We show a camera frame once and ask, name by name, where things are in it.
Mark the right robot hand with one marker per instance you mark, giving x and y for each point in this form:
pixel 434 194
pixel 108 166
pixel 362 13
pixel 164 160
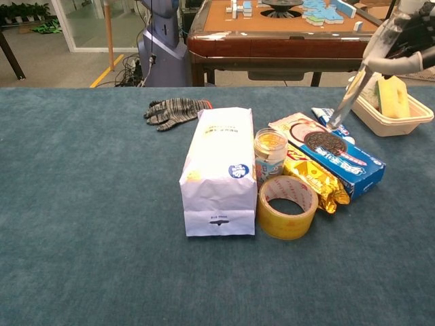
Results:
pixel 408 30

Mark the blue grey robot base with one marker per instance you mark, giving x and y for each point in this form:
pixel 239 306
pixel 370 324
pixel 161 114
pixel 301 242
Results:
pixel 163 51

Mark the white blue toothpaste tube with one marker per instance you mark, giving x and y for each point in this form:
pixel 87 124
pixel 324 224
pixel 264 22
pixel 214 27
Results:
pixel 323 113

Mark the cardboard box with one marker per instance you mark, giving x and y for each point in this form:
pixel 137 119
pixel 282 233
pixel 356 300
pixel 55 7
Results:
pixel 377 12

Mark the white plastic crate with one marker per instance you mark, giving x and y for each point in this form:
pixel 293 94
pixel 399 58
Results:
pixel 429 75

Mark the blue white mahjong tile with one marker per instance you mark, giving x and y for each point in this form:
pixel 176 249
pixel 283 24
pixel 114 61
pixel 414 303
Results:
pixel 358 26

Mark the yellow sponge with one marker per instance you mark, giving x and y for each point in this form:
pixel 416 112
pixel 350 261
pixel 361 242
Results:
pixel 392 96

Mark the beige plastic basket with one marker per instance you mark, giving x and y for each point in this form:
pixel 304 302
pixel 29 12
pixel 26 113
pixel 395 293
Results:
pixel 391 127

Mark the brown mahjong table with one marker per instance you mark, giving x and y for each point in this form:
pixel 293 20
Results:
pixel 292 45

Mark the black mahjong table hub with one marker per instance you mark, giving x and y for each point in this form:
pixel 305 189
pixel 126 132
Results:
pixel 282 6

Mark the blue cookie box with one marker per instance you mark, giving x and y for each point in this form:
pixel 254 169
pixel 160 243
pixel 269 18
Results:
pixel 353 166

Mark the gold foil snack packet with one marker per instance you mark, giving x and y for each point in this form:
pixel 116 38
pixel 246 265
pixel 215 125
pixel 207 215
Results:
pixel 316 180

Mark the clear glass jar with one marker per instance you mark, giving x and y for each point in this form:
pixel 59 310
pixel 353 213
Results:
pixel 270 159

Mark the white paper bag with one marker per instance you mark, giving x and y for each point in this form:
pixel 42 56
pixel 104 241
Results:
pixel 219 163

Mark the yellow packing tape roll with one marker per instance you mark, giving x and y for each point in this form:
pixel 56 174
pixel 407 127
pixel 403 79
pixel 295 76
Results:
pixel 285 228

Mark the grey striped work glove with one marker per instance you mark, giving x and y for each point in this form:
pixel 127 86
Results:
pixel 173 110

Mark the wooden pole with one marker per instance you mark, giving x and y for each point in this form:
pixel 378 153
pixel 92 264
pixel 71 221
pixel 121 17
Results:
pixel 108 34

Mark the green cloth heap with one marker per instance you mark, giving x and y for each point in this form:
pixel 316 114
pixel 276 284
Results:
pixel 47 27

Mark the green potted plants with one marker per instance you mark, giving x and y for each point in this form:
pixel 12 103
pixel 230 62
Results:
pixel 23 12

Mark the dark table leg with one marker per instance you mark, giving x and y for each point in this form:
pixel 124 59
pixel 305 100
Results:
pixel 12 57

